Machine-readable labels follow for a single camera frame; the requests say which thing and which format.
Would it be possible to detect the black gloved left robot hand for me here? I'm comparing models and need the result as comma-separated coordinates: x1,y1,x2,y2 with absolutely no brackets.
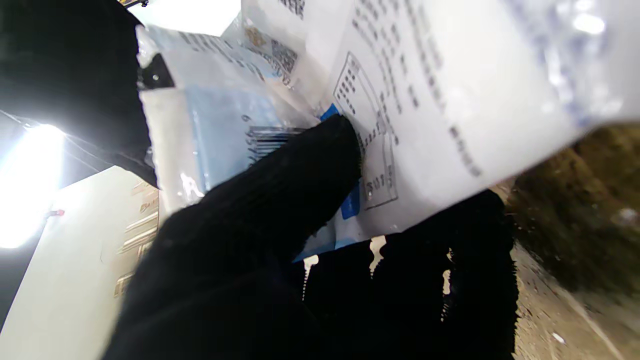
102,115,519,360

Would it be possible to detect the blue white seasoning bag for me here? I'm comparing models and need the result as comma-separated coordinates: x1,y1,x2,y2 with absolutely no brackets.
135,0,640,262

